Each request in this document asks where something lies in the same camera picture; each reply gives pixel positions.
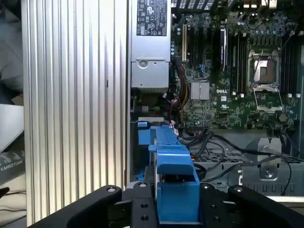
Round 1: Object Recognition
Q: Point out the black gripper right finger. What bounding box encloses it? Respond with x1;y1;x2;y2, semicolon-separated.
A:
200;183;304;228

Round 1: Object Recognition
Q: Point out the white expansion slot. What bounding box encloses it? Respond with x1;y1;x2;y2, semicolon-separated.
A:
182;23;187;63

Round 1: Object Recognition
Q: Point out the grey printed rolled mat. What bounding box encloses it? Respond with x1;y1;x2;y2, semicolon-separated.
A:
0;149;26;186

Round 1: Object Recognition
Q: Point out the metal socket cover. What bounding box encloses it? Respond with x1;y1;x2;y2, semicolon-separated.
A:
252;84;285;112

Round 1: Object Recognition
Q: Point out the silver chipset heatsink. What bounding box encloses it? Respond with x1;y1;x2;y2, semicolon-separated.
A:
190;81;210;100

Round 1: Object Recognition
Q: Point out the pale grey flat panel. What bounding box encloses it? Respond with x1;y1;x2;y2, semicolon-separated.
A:
0;104;24;152

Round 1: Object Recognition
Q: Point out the black graphics card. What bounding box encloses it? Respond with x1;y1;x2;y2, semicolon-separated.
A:
215;20;230;72

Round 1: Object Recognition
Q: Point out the thin black disk wire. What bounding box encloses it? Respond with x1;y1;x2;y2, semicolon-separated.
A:
201;155;293;197

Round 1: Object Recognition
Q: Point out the black RAM slot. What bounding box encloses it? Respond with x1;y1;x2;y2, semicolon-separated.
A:
230;30;239;96
238;33;247;98
291;38;301;98
281;38;292;98

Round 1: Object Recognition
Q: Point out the red yellow power wire bundle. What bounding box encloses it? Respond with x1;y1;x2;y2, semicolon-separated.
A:
170;58;192;129

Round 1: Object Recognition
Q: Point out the thick black disk wire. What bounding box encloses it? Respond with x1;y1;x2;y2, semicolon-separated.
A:
179;130;295;157

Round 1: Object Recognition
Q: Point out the green motherboard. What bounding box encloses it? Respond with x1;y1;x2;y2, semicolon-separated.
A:
171;11;300;130

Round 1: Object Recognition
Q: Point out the silver power supply unit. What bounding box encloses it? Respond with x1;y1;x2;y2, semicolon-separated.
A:
130;0;171;89

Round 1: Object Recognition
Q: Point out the thin metal locking lever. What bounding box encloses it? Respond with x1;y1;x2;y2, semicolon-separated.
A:
282;23;298;48
251;49;264;78

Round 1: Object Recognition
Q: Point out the CPU socket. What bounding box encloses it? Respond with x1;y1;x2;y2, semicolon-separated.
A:
248;51;281;85

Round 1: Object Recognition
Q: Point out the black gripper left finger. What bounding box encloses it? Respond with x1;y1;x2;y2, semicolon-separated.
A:
28;181;160;228

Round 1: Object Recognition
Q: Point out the grey metal drive cage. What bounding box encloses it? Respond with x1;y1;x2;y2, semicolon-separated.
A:
190;136;304;198

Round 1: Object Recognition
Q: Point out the dark grey PC case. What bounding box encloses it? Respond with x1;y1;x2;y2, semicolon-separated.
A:
127;0;304;198

